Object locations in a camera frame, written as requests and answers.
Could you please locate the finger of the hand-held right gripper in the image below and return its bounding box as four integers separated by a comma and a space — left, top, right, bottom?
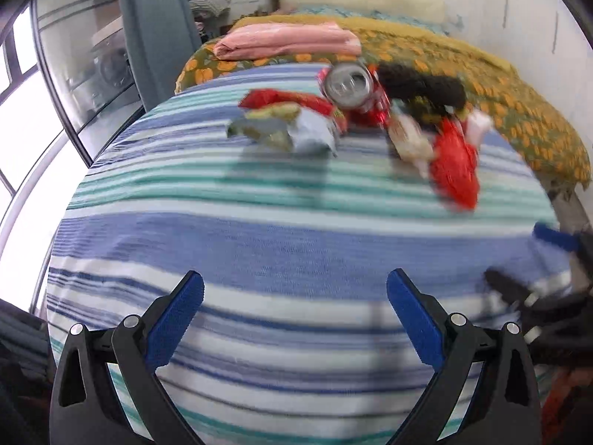
483, 269, 536, 309
532, 222, 593, 263

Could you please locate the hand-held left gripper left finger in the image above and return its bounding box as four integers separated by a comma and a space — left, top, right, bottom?
49, 270, 207, 445

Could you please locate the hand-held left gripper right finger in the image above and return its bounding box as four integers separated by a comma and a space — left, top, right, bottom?
387, 269, 543, 445

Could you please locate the shiny red wrapper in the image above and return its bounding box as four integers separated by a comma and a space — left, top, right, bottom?
428, 118, 480, 211

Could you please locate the gold and black wrapper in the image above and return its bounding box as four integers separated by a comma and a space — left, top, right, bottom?
377, 62, 468, 123

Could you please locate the dark red cloth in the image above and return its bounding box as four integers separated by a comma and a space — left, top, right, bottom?
541, 366, 593, 445

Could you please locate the blue green striped tablecloth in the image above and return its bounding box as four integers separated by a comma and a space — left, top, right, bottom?
46, 62, 573, 445

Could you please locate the white crumpled wrapper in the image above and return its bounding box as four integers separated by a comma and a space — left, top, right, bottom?
466, 109, 494, 146

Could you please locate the pumpkin print blanket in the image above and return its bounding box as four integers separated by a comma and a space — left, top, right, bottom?
175, 14, 593, 191

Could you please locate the beige crumpled wrapper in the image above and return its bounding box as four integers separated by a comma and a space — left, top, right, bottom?
387, 113, 438, 179

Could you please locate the grey blue crumpled wrapper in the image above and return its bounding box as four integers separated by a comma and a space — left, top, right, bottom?
226, 104, 341, 156

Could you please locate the red snack wrapper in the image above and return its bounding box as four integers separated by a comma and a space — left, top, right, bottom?
238, 89, 348, 133

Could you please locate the red soda can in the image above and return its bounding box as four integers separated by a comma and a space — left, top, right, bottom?
317, 62, 392, 128

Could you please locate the washing machine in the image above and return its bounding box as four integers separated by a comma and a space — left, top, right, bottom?
90, 44, 133, 92

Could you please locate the mustard yellow blanket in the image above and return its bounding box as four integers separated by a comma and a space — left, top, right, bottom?
232, 15, 515, 72

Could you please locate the glass sliding door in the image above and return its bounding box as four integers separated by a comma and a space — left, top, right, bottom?
30, 0, 145, 168

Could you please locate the grey blue curtain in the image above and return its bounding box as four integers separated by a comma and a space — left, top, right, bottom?
119, 0, 205, 112

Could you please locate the pink folded cloth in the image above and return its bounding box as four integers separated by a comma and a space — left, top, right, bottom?
213, 21, 362, 61

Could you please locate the pile of clothes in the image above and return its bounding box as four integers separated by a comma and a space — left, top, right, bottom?
188, 0, 232, 17

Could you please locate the dark window frame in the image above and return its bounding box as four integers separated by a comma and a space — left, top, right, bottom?
0, 0, 52, 316

